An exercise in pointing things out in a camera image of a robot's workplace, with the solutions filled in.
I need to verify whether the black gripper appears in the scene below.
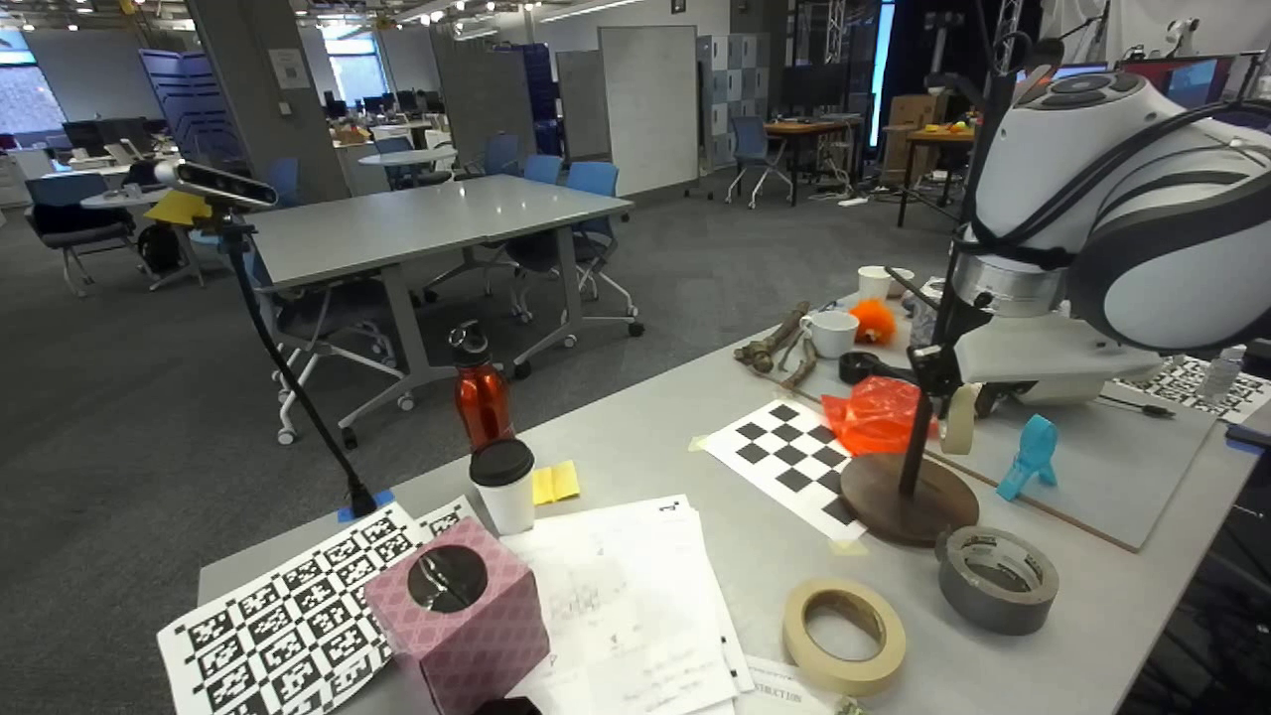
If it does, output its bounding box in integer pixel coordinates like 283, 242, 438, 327
911, 295, 1040, 412

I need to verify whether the beige masking tape roll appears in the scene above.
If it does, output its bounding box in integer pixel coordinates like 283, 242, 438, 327
938, 382, 986, 462
780, 577, 912, 702

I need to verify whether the light blue plastic clamp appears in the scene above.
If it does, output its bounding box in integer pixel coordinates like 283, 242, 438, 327
993, 409, 1064, 508

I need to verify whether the orange plastic bag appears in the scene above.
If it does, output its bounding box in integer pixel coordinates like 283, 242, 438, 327
817, 374, 945, 466

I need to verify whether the black ladle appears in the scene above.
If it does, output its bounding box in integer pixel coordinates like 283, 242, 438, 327
832, 348, 891, 388

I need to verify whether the orange fluffy toy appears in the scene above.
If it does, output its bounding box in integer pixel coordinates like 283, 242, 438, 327
846, 298, 904, 348

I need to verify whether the white dustpan scoop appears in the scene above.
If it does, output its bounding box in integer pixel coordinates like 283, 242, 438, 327
1026, 377, 1133, 409

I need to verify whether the small white cup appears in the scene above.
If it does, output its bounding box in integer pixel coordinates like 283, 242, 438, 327
854, 262, 899, 307

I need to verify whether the black pole stand wooden base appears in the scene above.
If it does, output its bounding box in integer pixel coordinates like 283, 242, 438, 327
836, 0, 1034, 551

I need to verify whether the grey rectangular mat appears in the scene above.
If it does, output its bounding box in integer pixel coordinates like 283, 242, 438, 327
790, 282, 1231, 557

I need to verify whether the black white checkerboard sheet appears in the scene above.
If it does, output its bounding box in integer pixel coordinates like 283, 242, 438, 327
692, 398, 874, 549

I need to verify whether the small fiducial tag sheet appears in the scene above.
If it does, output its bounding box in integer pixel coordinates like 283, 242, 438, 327
1141, 348, 1263, 426

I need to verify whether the wooden background desk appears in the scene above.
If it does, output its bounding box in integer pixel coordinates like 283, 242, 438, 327
761, 112, 864, 209

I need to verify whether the white printed paper stack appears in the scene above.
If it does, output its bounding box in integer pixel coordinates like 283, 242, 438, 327
498, 494, 757, 715

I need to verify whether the white partition board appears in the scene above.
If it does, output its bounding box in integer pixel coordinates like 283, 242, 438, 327
597, 21, 704, 204

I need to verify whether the yellow sticky note pad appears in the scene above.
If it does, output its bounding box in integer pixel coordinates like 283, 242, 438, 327
527, 457, 588, 511

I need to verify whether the white cup black lid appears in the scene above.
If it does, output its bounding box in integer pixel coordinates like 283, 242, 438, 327
464, 437, 539, 539

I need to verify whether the red drink bottle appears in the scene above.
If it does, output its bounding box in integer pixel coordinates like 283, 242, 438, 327
445, 322, 516, 454

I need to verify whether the grey office table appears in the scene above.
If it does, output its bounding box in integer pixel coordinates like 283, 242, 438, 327
243, 169, 640, 445

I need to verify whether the pink patterned tissue box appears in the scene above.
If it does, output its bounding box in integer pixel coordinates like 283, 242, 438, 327
361, 517, 552, 715

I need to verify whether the large fiducial tag sheet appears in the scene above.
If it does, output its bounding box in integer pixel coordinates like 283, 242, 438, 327
153, 494, 483, 715

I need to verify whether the black office chair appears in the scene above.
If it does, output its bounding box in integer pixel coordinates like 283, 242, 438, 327
24, 169, 140, 295

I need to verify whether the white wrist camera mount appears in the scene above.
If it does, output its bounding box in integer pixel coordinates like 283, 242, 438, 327
950, 314, 1166, 392

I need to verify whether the brown twisted rope piece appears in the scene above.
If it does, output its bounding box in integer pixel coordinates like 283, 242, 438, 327
729, 298, 821, 392

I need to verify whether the grey duct tape roll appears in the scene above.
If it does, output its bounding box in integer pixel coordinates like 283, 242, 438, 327
933, 525, 1064, 638

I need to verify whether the black gooseneck camera stand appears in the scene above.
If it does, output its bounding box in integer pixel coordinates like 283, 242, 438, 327
165, 159, 397, 525

